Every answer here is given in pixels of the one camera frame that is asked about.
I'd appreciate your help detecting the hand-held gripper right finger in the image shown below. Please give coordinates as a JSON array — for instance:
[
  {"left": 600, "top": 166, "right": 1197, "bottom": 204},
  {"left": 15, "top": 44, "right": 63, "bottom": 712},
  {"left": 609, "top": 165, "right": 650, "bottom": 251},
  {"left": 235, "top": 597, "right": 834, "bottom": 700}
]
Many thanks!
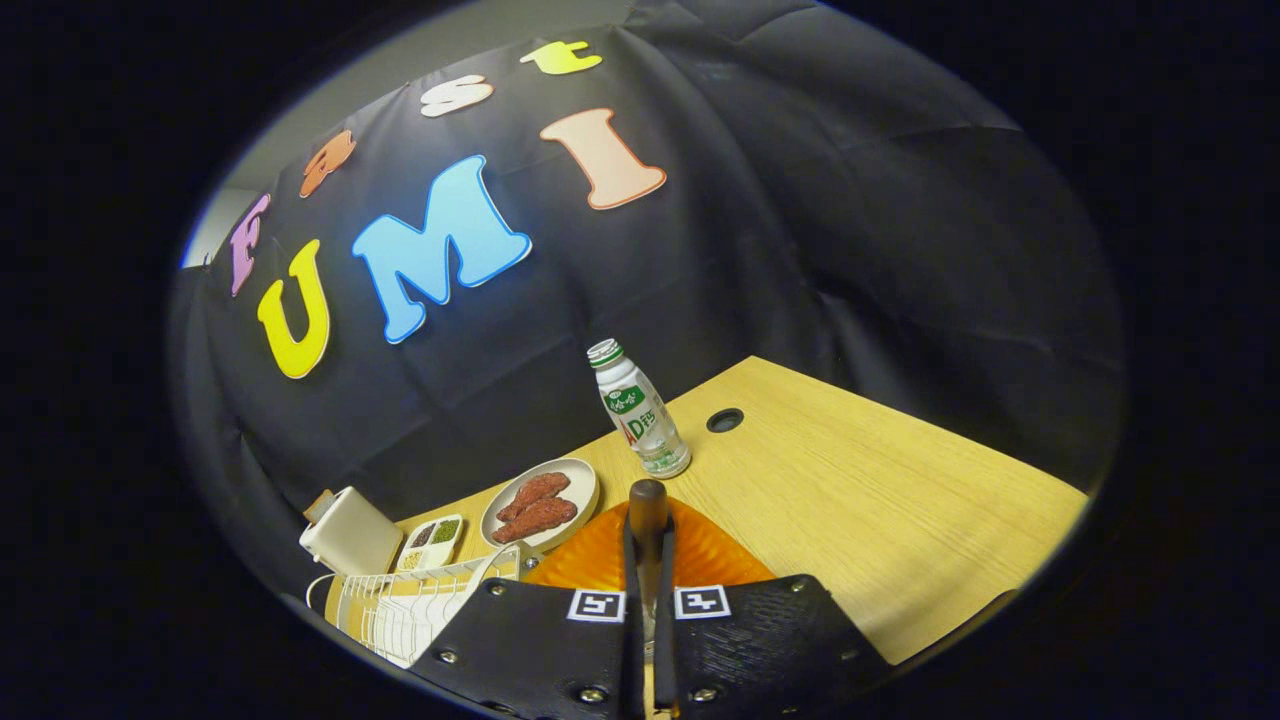
[{"left": 655, "top": 497, "right": 891, "bottom": 716}]

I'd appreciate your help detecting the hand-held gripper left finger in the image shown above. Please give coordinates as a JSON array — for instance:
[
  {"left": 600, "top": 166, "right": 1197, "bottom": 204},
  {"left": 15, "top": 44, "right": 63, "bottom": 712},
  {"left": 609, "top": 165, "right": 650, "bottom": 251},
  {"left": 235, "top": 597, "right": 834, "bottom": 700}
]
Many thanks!
[{"left": 410, "top": 500, "right": 646, "bottom": 720}]

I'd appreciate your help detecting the white wire dish rack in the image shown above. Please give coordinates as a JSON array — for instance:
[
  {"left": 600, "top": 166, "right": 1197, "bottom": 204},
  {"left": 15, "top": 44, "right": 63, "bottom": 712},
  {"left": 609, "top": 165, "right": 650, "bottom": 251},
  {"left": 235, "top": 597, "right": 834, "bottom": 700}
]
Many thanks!
[{"left": 305, "top": 541, "right": 546, "bottom": 669}]

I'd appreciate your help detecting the wooden handled metal spoon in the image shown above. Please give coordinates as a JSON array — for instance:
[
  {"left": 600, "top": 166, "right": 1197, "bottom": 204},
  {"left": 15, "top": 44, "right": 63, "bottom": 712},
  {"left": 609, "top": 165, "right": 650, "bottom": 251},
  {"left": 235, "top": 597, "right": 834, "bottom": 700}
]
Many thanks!
[{"left": 628, "top": 478, "right": 671, "bottom": 719}]

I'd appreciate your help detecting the white divided bean dish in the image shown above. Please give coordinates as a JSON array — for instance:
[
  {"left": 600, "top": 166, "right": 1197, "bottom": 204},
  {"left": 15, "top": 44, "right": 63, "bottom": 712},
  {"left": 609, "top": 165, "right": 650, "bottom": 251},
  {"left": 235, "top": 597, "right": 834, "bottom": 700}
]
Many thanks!
[{"left": 397, "top": 514, "right": 465, "bottom": 573}]

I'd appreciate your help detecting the beige round plate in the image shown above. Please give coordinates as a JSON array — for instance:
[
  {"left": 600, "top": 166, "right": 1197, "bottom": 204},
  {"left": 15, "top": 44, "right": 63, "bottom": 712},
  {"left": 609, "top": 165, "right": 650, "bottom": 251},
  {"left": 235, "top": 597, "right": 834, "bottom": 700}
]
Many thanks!
[{"left": 480, "top": 457, "right": 601, "bottom": 553}]

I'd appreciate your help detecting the red meat piece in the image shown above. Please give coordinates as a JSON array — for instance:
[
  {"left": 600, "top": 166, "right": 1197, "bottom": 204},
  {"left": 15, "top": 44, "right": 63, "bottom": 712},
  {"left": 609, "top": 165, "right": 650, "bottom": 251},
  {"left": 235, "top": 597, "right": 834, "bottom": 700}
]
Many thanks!
[
  {"left": 496, "top": 472, "right": 572, "bottom": 523},
  {"left": 490, "top": 497, "right": 579, "bottom": 545}
]

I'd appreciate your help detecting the cream toaster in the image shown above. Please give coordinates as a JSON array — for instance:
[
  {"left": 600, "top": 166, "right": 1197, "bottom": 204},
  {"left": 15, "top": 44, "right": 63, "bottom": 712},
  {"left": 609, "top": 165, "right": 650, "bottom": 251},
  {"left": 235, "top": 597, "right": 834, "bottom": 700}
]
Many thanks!
[{"left": 299, "top": 486, "right": 405, "bottom": 578}]

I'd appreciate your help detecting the white green labelled bottle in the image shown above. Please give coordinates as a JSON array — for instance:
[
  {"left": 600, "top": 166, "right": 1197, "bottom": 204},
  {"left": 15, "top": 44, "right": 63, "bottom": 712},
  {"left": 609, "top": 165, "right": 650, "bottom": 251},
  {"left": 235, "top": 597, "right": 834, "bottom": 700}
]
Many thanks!
[{"left": 586, "top": 338, "right": 693, "bottom": 479}]

